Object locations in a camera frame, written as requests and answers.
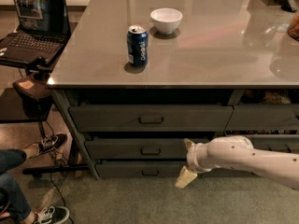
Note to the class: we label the grey drawer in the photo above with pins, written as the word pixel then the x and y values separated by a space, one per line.
pixel 139 169
pixel 276 142
pixel 152 148
pixel 150 118
pixel 264 117
pixel 226 173

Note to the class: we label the black sneaker upper foot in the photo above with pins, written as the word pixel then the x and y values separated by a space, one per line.
pixel 46 145

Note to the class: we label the black laptop stand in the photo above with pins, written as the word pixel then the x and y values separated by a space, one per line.
pixel 18 107

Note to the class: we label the black sneaker foot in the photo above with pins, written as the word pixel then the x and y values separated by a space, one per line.
pixel 46 145
pixel 52 215

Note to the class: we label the blue jeans upper leg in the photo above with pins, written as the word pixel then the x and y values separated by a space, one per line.
pixel 11 158

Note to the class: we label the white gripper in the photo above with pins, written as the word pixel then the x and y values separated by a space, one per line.
pixel 192 158

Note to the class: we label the blue soda can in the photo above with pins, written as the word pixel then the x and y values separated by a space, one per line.
pixel 137 44

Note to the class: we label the black device with note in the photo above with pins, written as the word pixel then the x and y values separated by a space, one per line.
pixel 30 87

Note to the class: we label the black sneaker lower foot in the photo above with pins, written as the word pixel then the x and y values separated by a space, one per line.
pixel 52 215

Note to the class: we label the black open laptop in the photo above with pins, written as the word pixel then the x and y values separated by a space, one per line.
pixel 41 36

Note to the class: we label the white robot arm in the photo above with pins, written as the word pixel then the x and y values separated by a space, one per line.
pixel 238 153

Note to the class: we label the white ceramic bowl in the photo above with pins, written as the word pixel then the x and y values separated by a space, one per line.
pixel 166 20

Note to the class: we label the brown object right edge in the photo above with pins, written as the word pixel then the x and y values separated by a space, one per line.
pixel 293 30

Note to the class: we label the blue jeans leg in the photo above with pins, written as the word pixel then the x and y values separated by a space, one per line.
pixel 18 208
pixel 11 158

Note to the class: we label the blue jeans lower leg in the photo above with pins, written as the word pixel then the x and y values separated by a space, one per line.
pixel 18 208

